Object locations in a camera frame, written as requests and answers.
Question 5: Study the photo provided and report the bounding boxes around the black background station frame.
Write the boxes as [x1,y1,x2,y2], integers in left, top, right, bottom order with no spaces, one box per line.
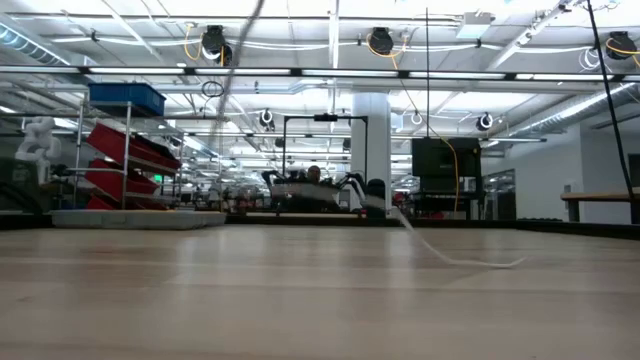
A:
[281,113,370,214]

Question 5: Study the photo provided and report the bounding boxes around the black monitor on stand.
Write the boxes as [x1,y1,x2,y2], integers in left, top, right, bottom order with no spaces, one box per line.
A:
[411,137,484,220]

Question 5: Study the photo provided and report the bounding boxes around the blue bin on rack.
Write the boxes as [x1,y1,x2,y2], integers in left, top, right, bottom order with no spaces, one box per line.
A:
[88,82,167,117]

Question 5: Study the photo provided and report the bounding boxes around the black hanging cable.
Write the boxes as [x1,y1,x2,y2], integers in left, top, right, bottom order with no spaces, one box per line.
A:
[424,7,431,139]
[585,0,635,199]

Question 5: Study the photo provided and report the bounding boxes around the white ceiling box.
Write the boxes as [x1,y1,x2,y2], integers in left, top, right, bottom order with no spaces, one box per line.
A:
[455,12,495,40]

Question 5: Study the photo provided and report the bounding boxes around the white cord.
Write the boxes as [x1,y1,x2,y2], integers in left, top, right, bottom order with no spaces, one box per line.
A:
[209,0,527,270]

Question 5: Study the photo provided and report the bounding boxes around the white robot figure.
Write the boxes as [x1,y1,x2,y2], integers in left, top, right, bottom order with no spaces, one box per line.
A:
[13,116,64,187]

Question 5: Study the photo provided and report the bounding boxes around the grey plastic tool case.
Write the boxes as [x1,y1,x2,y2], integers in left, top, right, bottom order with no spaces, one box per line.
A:
[48,208,229,231]

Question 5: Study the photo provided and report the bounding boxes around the black cylindrical bin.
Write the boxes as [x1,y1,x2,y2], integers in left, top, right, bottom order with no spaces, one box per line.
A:
[365,178,388,220]

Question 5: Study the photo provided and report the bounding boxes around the person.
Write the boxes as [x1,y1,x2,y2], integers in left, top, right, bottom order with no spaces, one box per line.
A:
[299,164,326,186]

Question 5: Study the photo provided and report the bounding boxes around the yellow hanging cable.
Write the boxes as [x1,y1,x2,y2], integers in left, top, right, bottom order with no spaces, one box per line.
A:
[366,32,460,214]

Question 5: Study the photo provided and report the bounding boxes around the wooden background table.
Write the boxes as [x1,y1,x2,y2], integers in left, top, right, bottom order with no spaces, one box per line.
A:
[559,187,640,224]

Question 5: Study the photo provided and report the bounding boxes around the long ceiling light strip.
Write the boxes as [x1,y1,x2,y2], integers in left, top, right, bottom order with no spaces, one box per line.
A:
[0,64,640,82]

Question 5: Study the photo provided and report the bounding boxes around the metal bin rack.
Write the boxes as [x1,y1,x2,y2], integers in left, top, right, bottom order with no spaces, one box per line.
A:
[69,99,187,211]

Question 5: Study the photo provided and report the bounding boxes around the red slanted storage bin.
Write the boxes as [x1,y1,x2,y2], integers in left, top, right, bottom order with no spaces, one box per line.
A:
[88,123,182,174]
[83,158,161,199]
[85,193,169,211]

